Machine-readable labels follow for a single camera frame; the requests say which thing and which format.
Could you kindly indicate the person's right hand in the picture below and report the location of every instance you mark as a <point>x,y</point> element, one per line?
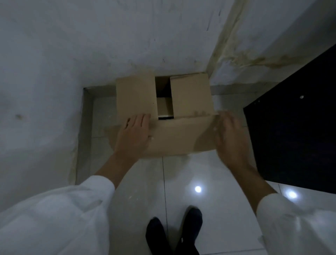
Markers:
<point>232,143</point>

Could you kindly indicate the person's left hand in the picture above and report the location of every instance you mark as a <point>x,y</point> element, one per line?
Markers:
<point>132,139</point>

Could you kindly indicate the person's left fingers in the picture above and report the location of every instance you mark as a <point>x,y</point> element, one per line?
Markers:
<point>139,121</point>

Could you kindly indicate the person's right fingers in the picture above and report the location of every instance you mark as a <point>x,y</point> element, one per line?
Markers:
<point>226,123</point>

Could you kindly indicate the brown cardboard box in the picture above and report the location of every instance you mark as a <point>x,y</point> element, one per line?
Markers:
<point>181,131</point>

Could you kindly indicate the person's left forearm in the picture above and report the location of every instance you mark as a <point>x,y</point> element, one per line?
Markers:
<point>118,166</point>

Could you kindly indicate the person's right forearm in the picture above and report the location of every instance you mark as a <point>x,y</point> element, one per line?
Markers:
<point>253,181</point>

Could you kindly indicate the black cabinet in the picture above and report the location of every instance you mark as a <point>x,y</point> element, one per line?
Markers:
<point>296,131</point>

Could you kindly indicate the person's right dark shoe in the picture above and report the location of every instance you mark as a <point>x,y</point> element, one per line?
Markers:
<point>190,228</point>

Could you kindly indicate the person's dark shoe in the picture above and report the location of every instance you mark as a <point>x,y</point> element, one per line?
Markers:
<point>190,228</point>
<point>157,237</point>

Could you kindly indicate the person's left dark shoe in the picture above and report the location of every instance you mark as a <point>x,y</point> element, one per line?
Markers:
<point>157,237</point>

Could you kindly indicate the white long-sleeved coat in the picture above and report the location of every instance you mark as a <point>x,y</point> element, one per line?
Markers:
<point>52,218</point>

